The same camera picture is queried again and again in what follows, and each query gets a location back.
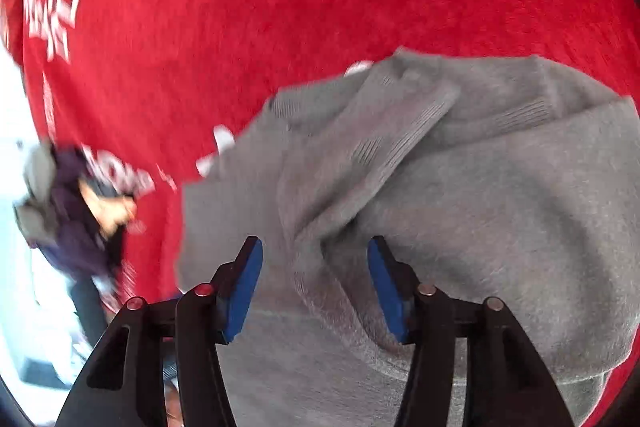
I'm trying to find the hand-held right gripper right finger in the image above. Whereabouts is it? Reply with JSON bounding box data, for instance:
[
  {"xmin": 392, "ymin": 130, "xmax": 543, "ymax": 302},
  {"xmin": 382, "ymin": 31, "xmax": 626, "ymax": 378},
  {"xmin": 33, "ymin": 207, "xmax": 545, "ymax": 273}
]
[{"xmin": 366, "ymin": 235, "xmax": 577, "ymax": 427}]

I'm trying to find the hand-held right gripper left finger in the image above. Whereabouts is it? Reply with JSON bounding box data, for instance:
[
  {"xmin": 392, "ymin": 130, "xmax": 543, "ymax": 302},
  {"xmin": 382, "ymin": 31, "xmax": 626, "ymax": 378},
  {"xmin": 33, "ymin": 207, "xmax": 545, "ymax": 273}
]
[{"xmin": 55, "ymin": 235, "xmax": 264, "ymax": 427}]

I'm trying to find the grey towel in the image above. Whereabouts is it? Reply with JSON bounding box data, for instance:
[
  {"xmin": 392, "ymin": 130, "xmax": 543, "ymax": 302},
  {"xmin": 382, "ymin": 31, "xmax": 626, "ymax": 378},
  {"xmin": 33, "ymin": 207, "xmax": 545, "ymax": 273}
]
[{"xmin": 177, "ymin": 47, "xmax": 640, "ymax": 427}]

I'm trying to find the person's left hand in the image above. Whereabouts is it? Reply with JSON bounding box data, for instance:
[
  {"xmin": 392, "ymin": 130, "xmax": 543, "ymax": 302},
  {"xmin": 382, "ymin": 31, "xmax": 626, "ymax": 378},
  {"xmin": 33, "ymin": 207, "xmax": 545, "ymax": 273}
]
[{"xmin": 79, "ymin": 181, "xmax": 139, "ymax": 239}]

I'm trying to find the red printed blanket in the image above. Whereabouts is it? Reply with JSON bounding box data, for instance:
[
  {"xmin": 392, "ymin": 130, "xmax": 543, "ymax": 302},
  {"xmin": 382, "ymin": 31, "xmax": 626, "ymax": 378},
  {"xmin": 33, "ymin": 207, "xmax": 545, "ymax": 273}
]
[{"xmin": 0, "ymin": 0, "xmax": 640, "ymax": 427}]

